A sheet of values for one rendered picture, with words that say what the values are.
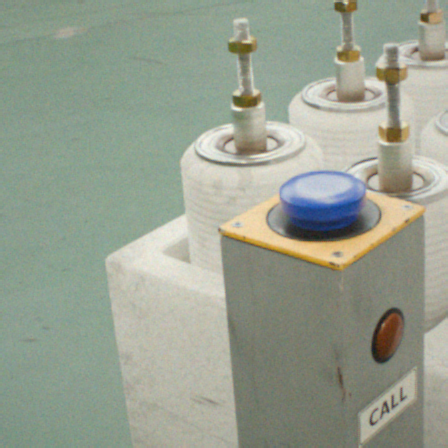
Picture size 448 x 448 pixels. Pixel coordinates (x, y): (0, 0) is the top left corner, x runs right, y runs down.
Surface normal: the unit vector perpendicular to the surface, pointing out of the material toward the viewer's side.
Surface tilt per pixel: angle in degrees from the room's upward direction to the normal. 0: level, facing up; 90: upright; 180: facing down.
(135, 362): 90
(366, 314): 90
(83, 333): 0
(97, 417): 0
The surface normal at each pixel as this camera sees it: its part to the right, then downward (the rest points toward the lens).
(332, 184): -0.08, -0.90
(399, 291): 0.75, 0.22
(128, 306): -0.66, 0.36
